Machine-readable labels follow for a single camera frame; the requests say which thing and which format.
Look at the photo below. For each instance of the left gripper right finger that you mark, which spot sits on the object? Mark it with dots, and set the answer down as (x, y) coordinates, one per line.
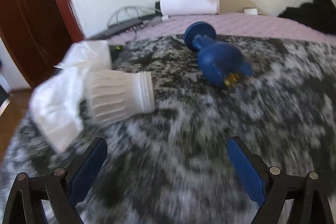
(269, 187)

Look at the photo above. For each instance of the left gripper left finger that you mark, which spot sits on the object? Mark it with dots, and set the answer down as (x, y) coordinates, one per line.
(64, 188)

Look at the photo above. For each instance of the crumpled white tissue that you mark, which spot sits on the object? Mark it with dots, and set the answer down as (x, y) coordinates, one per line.
(55, 104)

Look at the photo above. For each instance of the white ribbed bulb base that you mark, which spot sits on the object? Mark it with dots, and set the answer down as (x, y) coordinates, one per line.
(114, 96)

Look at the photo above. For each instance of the blue plastic massager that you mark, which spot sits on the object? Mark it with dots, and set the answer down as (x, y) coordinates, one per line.
(221, 63)

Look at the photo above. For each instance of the black power strip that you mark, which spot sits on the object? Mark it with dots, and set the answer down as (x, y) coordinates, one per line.
(118, 28)

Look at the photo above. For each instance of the lilac quilted mattress cover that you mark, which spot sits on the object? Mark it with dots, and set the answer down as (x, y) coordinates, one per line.
(233, 24)

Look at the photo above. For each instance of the dark red wooden door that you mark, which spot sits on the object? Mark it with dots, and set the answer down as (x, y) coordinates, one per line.
(37, 34)

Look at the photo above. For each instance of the white charger plug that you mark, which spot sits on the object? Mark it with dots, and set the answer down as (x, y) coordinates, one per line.
(250, 11)

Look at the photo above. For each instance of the black garment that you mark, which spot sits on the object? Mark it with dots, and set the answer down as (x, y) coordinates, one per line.
(318, 15)

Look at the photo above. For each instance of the white paper roll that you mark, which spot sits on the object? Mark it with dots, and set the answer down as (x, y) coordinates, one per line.
(189, 7)

